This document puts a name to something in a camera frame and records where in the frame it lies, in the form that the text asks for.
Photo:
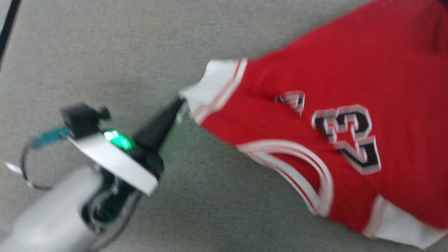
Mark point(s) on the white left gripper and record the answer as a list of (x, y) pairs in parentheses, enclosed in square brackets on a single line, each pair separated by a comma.
[(115, 161)]

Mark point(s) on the red white basketball jersey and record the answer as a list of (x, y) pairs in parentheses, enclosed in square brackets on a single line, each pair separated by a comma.
[(350, 70)]

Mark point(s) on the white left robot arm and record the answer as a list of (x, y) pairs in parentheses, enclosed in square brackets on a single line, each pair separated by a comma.
[(52, 217)]

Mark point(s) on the grey fabric sofa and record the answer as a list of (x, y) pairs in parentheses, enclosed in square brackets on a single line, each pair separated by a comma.
[(140, 52)]

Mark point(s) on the black floor edging strip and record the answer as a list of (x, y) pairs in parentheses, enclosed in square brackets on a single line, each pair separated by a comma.
[(8, 24)]

